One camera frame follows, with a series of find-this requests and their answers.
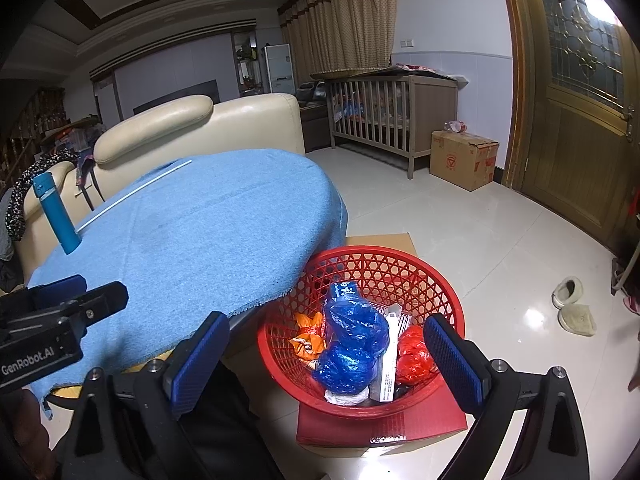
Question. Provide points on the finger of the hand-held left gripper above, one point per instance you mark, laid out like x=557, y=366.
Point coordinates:
x=100, y=302
x=57, y=289

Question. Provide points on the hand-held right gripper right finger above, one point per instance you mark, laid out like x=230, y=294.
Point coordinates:
x=455, y=365

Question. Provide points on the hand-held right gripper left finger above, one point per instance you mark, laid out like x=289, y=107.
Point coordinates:
x=197, y=360

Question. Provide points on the red plastic bag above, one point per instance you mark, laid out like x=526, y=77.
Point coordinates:
x=415, y=355

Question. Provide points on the purple and white box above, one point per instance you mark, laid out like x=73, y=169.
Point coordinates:
x=392, y=360

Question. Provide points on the blue plastic bag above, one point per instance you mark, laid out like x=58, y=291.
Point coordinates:
x=350, y=340

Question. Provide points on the orange snack wrapper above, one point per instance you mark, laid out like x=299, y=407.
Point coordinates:
x=305, y=335

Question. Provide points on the white tissue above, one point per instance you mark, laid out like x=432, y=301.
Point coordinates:
x=345, y=399

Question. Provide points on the red plastic basket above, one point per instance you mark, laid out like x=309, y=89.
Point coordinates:
x=370, y=265

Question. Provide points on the blue toothpaste box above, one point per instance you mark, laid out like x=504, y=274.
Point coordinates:
x=345, y=291

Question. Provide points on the person's left hand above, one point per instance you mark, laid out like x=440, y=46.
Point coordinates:
x=30, y=430

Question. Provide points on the teal bottle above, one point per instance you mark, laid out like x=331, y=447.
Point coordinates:
x=57, y=215

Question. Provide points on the dark grey garments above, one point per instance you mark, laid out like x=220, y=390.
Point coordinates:
x=7, y=230

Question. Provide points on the person's dark pants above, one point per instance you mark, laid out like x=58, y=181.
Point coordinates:
x=230, y=435

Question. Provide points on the black patterned garment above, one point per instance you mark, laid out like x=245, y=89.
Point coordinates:
x=25, y=185

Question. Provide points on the thin white rod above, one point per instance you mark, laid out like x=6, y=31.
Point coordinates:
x=135, y=192

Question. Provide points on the blue tablecloth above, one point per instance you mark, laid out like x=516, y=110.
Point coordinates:
x=200, y=235

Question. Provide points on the flat red box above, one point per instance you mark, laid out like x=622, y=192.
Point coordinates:
x=350, y=430

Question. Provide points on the flat cardboard sheet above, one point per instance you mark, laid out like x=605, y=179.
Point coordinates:
x=385, y=242

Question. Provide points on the cardboard box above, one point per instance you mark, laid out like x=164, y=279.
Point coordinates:
x=460, y=160

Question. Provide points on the black television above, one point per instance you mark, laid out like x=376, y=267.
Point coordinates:
x=175, y=96

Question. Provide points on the cream leather sofa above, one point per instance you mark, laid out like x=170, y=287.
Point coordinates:
x=250, y=125

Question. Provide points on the clear plastic bottle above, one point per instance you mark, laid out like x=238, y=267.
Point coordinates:
x=455, y=126

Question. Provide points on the wooden crib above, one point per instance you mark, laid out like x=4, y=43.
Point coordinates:
x=435, y=110

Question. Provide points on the wooden door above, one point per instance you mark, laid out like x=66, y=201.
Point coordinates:
x=570, y=135

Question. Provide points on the dark low cabinet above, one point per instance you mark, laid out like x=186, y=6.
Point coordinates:
x=315, y=125

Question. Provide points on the glass display cabinet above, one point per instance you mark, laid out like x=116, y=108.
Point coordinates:
x=247, y=65

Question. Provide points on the white standing air conditioner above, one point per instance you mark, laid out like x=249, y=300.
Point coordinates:
x=279, y=67

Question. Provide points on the beige curtain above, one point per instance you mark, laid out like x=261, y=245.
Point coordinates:
x=340, y=15

